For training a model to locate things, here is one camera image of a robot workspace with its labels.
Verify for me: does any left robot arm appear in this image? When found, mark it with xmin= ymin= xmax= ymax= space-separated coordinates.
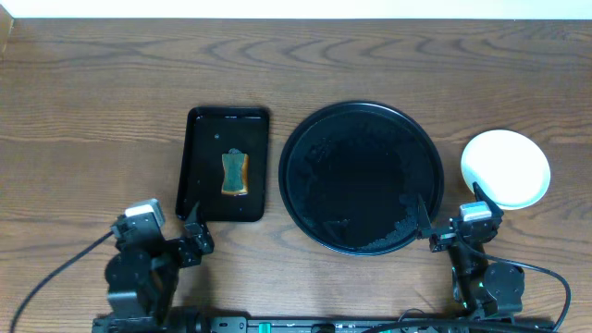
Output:
xmin=92 ymin=199 xmax=215 ymax=333

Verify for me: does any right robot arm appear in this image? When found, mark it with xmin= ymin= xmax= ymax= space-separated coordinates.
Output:
xmin=416 ymin=182 xmax=524 ymax=320

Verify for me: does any orange green scrub sponge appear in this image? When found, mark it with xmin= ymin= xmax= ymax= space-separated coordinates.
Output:
xmin=221 ymin=148 xmax=249 ymax=196

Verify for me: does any light blue plate top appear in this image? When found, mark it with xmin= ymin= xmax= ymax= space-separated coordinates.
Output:
xmin=461 ymin=129 xmax=551 ymax=210

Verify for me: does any black round tray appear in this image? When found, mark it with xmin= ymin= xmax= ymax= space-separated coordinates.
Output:
xmin=278 ymin=101 xmax=444 ymax=256

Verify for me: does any black rectangular tray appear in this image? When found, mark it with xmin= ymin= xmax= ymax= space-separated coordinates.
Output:
xmin=176 ymin=105 xmax=270 ymax=222

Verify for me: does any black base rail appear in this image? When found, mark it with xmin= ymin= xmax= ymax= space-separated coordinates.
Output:
xmin=91 ymin=315 xmax=549 ymax=333

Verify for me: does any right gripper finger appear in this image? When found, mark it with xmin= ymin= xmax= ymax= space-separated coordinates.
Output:
xmin=417 ymin=194 xmax=433 ymax=239
xmin=473 ymin=181 xmax=502 ymax=216

